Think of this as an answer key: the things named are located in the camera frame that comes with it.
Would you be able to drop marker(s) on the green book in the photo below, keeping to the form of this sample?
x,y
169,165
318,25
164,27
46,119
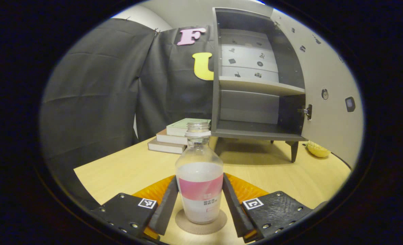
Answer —
x,y
184,126

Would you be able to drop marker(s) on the round brown coaster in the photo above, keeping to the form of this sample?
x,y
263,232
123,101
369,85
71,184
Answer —
x,y
187,226

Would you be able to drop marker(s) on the clear bottle with pink label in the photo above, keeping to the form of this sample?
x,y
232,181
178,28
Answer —
x,y
199,170

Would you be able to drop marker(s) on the metal door hinge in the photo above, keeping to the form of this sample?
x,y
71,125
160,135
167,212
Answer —
x,y
306,111
276,25

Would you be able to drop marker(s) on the grey cabinet door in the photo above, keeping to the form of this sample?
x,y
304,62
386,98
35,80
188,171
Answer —
x,y
337,136

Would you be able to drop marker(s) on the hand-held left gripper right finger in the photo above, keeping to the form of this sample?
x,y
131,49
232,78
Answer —
x,y
235,211

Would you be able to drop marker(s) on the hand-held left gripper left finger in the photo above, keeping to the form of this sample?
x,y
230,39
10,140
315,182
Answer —
x,y
164,211

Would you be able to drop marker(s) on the dark grey cabinet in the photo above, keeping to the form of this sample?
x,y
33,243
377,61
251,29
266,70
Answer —
x,y
249,109

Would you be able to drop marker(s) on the yellow lemon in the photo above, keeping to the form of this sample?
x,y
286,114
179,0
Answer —
x,y
319,149

